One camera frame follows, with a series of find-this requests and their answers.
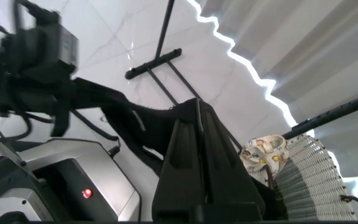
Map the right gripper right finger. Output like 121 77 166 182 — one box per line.
197 98 266 222

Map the black short-sleeved shirt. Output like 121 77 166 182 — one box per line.
70 77 204 177

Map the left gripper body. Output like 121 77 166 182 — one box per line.
0 60 76 113

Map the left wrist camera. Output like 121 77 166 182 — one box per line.
1 0 79 75

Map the cream printed garment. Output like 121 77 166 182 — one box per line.
239 134 290 175

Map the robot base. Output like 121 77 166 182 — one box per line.
0 138 142 222

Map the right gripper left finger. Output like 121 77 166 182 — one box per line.
152 98 204 222

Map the white laundry basket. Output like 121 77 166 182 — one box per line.
244 133 358 222

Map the white curtain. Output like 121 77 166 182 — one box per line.
194 0 358 215

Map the black clothes rack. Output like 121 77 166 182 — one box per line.
124 0 358 151

